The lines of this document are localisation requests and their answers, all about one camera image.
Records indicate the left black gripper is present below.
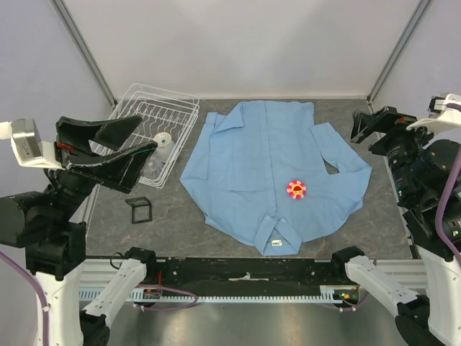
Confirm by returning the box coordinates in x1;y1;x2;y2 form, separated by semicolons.
48;111;160;220

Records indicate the pink flower smiley brooch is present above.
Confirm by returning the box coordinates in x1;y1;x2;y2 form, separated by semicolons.
286;180;307;200

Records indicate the light blue button shirt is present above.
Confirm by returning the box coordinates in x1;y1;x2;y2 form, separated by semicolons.
180;100;372;256

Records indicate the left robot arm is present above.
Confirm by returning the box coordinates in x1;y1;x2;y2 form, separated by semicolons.
1;116;158;345

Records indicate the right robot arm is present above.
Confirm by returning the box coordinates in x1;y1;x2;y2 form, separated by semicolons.
329;107;460;345

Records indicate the clear drinking glass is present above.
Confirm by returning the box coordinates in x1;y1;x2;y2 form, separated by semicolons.
142;156;164;180

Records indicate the frosted white cup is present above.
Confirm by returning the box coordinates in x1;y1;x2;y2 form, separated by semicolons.
153;132;175;162

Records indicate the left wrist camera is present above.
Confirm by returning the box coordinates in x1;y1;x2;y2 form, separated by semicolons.
1;119;63;169

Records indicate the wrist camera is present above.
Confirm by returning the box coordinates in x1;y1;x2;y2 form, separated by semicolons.
406;93;460;134
1;119;63;169

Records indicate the small black square frame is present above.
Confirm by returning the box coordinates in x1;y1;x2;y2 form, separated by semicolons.
125;196;153;224

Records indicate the white wire dish rack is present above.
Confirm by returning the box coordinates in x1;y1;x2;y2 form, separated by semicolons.
110;83;200;189

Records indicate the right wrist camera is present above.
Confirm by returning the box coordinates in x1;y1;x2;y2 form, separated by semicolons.
406;93;460;134

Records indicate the left aluminium frame post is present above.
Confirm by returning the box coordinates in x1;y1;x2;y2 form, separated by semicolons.
50;0;117;109

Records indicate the aluminium frame post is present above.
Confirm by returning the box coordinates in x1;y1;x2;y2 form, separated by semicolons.
50;0;117;109
366;0;432;107

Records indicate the right aluminium frame post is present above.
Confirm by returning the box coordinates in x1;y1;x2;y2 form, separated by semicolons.
366;0;432;107

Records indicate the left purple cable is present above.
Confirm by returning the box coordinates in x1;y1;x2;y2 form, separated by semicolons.
0;250;50;346

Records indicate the slotted grey cable duct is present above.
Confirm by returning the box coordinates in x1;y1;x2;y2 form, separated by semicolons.
78;285;361;303

